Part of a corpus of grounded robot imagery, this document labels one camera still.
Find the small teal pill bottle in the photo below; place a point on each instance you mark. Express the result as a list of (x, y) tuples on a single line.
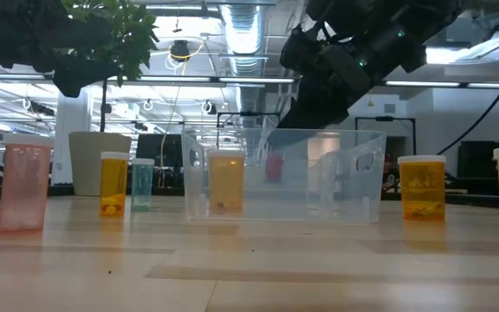
[(142, 184)]

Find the large orange pill bottle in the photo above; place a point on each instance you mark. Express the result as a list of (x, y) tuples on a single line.
[(226, 182), (423, 190)]

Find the small orange pill bottle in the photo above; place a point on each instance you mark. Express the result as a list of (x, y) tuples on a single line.
[(114, 186)]

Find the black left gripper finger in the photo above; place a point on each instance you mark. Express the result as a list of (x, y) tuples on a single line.
[(65, 76)]

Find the dark background screen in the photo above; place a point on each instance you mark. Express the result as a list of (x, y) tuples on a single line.
[(490, 167)]

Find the black background monitor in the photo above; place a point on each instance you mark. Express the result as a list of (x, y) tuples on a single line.
[(158, 149)]

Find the white building column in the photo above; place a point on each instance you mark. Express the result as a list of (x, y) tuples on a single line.
[(69, 121)]

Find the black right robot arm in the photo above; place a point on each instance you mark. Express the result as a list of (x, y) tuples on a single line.
[(423, 21)]

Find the ceiling light strip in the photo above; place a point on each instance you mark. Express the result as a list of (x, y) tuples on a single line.
[(423, 83), (215, 79)]

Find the clear plastic bin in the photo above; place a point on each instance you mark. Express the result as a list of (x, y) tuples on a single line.
[(301, 203)]

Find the pink pill bottle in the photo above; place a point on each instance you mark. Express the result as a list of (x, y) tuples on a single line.
[(24, 186)]

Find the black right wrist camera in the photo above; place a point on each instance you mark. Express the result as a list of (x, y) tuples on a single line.
[(297, 50)]

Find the silver ceiling duct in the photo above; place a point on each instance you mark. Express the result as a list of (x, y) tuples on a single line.
[(243, 34)]

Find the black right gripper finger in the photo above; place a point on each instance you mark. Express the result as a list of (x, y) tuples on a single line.
[(314, 115)]

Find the beige plant pot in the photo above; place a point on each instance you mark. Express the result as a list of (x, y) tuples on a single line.
[(85, 164)]

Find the black ceiling device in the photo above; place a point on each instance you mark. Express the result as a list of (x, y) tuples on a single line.
[(180, 50)]

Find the black metal frame stand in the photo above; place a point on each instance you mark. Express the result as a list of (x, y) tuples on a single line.
[(384, 118), (249, 113)]

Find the green leafy plant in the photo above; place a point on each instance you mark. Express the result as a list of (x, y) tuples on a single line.
[(132, 39)]

